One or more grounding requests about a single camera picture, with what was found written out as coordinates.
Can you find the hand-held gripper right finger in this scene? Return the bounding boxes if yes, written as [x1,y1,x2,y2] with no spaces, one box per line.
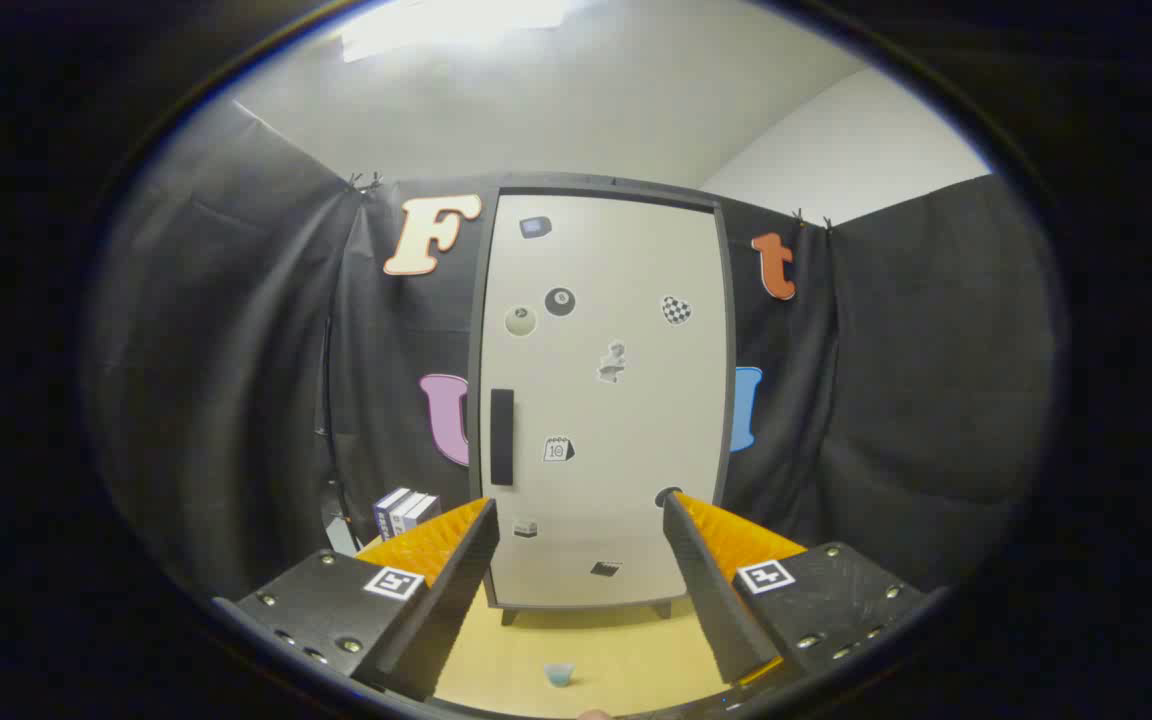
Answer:
[662,490,937,691]

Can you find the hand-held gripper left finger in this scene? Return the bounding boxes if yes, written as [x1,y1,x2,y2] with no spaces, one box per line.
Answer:
[211,497,500,703]

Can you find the black door handle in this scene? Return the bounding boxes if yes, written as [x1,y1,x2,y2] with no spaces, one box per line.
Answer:
[490,388,516,487]

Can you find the white cabinet door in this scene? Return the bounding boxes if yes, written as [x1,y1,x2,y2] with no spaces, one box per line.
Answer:
[484,192,732,609]

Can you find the dark blue book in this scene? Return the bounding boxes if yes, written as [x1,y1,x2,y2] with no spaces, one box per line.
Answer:
[373,487,409,541]

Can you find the black backdrop cloth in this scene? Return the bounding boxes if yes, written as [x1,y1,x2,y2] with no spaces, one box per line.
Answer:
[86,95,1062,601]

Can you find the dark grey cabinet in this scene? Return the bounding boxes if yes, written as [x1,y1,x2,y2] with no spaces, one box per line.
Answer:
[466,172,739,626]

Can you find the ceiling light panel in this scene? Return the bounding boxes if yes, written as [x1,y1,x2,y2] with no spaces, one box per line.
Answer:
[336,0,577,63]

